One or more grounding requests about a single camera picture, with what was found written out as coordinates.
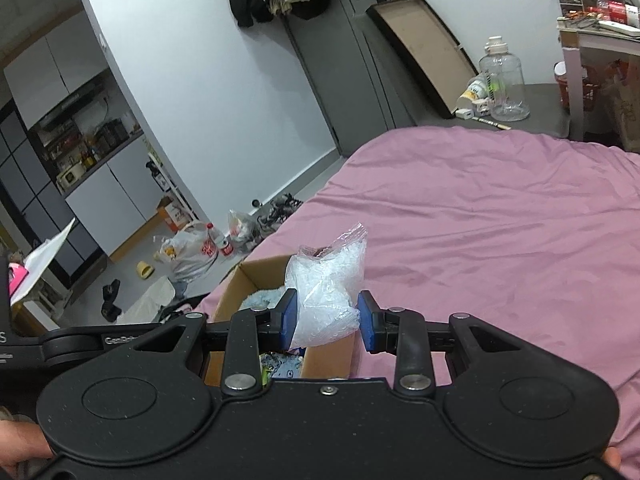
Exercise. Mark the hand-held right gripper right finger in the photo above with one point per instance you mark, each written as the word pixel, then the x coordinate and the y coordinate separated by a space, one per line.
pixel 367 322

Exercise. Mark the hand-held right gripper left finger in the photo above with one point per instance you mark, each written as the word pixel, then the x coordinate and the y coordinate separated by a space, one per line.
pixel 289 317

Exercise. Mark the clear bag of white filling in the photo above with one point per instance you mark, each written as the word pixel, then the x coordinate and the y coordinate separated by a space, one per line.
pixel 325 290

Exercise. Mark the blue white printed cloth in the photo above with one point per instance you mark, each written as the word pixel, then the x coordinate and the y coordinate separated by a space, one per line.
pixel 282 366

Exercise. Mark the brown cardboard box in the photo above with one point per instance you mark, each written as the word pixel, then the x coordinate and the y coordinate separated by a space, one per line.
pixel 330 362

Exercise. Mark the person's left hand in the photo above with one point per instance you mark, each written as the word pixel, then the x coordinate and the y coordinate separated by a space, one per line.
pixel 22 440

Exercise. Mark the black slipper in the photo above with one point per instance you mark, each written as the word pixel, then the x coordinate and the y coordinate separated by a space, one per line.
pixel 111 302

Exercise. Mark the white paper sheet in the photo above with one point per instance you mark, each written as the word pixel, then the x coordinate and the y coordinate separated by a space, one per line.
pixel 47 252

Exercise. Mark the clear plastic trash bag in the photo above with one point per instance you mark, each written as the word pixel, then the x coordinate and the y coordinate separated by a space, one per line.
pixel 242 232

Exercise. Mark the grey running shoe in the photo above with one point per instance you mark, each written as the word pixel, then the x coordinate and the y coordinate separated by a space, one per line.
pixel 267 222
pixel 285 206

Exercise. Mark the red label water bottle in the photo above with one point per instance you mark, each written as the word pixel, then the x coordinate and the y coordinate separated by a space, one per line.
pixel 220 241

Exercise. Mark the black cloth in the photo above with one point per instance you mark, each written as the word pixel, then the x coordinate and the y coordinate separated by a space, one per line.
pixel 175 312

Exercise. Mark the white red print plastic bag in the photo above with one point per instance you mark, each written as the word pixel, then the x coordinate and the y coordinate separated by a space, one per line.
pixel 187 255

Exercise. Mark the yellow slipper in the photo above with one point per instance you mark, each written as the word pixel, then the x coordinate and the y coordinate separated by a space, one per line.
pixel 145 270

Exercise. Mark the pink bed sheet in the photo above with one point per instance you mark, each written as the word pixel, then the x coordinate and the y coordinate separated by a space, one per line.
pixel 475 235

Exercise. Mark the orange cardboard box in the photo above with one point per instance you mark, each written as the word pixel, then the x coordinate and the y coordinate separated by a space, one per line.
pixel 175 216

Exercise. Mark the dark grid cabinet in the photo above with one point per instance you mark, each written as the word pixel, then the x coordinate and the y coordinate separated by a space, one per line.
pixel 30 195

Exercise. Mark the white kitchen cabinet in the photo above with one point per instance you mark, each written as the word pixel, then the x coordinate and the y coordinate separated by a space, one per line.
pixel 120 195

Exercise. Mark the shelf of jars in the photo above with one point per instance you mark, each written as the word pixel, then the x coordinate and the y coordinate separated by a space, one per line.
pixel 85 140

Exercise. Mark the white charger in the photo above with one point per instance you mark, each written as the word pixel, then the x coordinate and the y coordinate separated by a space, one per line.
pixel 464 114

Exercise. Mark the yellow white canister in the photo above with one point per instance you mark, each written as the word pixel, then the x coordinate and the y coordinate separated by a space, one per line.
pixel 472 92

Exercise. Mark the grey door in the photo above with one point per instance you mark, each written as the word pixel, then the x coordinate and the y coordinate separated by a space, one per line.
pixel 360 60

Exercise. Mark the large clear water jug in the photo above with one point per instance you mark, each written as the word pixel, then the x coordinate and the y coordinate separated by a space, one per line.
pixel 507 85

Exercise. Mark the black framed cardboard tray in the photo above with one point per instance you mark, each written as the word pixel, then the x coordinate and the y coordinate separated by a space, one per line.
pixel 425 45

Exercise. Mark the white desk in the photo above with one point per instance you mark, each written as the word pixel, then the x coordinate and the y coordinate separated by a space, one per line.
pixel 572 60

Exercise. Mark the white power strip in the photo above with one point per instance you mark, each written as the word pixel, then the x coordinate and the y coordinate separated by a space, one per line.
pixel 620 27

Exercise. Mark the red white can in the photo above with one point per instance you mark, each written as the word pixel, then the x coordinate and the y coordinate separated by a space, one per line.
pixel 617 11

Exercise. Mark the white wall cabinet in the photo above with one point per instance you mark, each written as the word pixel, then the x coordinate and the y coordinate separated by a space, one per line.
pixel 55 70

